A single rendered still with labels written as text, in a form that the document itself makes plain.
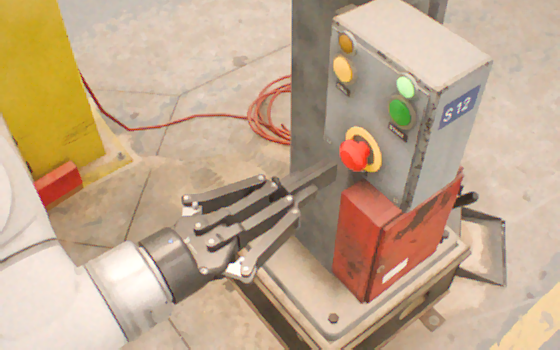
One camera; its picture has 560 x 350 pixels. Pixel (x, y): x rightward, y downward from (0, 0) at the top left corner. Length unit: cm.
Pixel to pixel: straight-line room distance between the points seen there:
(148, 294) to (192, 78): 186
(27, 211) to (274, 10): 228
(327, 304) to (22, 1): 113
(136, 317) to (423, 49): 39
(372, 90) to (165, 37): 205
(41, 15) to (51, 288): 123
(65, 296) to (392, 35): 42
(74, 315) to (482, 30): 247
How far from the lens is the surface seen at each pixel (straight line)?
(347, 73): 63
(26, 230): 55
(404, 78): 57
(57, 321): 53
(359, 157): 66
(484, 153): 214
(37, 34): 171
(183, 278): 56
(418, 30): 63
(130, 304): 54
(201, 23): 267
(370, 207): 108
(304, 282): 135
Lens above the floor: 147
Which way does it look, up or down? 49 degrees down
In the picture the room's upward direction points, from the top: straight up
